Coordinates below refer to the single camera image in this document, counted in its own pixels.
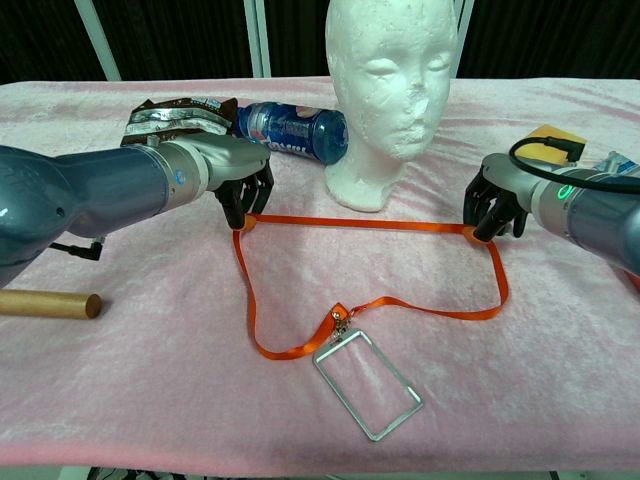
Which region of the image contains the blue drink bottle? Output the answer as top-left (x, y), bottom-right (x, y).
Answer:
top-left (234, 101), bottom-right (350, 166)

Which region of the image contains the yellow sponge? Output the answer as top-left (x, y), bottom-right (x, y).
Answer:
top-left (524, 124), bottom-right (587, 166)

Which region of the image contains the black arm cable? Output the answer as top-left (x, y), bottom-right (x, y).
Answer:
top-left (508, 135), bottom-right (640, 195)
top-left (48, 237), bottom-right (106, 262)

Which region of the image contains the pink velvet table cloth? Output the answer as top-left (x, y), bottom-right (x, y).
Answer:
top-left (0, 75), bottom-right (640, 472)

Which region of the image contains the brown snack packet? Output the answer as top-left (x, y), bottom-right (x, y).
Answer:
top-left (121, 97), bottom-right (239, 150)

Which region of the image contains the grey metal frame pole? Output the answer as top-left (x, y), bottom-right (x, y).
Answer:
top-left (77, 0), bottom-right (123, 82)
top-left (451, 0), bottom-right (475, 80)
top-left (242, 0), bottom-right (273, 79)

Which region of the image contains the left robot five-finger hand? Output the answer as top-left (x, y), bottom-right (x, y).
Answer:
top-left (197, 132), bottom-right (276, 231)

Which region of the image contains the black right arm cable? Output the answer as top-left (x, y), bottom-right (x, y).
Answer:
top-left (508, 135), bottom-right (640, 195)

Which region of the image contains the orange lanyard strap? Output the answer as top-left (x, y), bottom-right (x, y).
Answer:
top-left (232, 212), bottom-right (511, 361)

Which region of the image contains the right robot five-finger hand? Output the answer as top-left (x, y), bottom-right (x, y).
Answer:
top-left (463, 152), bottom-right (539, 242)

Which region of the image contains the white foam mannequin head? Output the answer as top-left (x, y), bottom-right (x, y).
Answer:
top-left (323, 0), bottom-right (460, 212)

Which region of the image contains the clear silver-framed badge holder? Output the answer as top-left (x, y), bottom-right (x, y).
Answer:
top-left (312, 308), bottom-right (425, 444)

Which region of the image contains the wooden cylinder rod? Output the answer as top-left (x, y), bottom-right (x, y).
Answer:
top-left (0, 288), bottom-right (103, 322)

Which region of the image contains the black pleated curtain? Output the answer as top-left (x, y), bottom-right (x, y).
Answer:
top-left (0, 0), bottom-right (640, 86)

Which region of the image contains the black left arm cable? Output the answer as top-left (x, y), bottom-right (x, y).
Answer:
top-left (48, 237), bottom-right (106, 262)

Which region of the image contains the white blue toothpaste tube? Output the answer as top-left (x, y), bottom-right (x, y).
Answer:
top-left (574, 151), bottom-right (640, 180)

